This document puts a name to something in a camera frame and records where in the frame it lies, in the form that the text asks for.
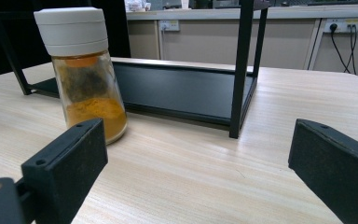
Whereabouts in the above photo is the wide white wall socket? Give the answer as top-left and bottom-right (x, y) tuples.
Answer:
(324, 18), (358, 34)

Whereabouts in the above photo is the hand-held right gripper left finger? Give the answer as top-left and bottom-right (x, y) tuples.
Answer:
(21, 117), (109, 224)

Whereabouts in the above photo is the white object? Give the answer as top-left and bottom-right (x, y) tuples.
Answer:
(124, 0), (152, 13)

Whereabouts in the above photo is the black curtain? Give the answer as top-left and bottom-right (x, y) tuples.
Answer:
(0, 0), (131, 79)

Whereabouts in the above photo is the orange spice jar white lid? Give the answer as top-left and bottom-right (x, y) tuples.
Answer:
(33, 7), (129, 146)

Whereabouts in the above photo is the beige office counter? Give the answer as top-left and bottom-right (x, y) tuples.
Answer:
(125, 3), (358, 71)

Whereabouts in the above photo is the black metal rack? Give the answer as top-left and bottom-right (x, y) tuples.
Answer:
(0, 0), (271, 140)

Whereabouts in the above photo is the small white wall socket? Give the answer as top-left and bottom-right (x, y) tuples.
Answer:
(158, 20), (181, 33)

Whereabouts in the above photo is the black cable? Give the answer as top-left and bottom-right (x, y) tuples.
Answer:
(329, 23), (351, 75)
(347, 23), (358, 76)

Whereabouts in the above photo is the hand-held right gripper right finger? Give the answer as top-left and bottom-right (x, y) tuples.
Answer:
(287, 118), (358, 224)

